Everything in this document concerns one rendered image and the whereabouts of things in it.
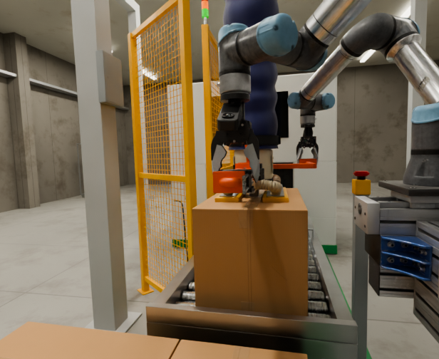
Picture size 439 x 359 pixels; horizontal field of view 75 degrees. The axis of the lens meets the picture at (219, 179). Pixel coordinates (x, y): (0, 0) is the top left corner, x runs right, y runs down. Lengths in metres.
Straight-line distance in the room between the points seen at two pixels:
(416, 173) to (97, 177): 1.64
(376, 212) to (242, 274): 0.48
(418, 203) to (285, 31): 0.59
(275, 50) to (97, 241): 1.67
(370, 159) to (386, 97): 2.12
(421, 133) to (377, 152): 10.30
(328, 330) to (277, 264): 0.24
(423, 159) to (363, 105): 10.29
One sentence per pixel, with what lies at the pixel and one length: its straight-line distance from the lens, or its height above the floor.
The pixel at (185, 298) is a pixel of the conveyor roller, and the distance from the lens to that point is 1.33.
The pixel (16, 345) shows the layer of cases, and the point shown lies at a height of 0.54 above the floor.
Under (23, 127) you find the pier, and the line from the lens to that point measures 8.02.
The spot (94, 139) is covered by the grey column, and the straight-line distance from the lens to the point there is 1.94.
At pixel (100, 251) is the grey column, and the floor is 0.54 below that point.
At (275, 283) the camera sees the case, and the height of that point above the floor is 0.69.
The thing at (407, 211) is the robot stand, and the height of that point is 0.97.
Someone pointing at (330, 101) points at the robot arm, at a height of 1.37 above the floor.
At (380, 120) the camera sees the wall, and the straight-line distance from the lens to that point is 11.33.
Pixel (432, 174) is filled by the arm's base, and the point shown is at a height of 1.07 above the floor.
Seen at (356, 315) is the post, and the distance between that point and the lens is 1.70.
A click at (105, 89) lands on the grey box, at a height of 1.54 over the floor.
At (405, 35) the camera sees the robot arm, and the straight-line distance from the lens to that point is 1.25.
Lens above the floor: 1.14
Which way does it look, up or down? 5 degrees down
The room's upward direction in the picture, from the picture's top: 2 degrees counter-clockwise
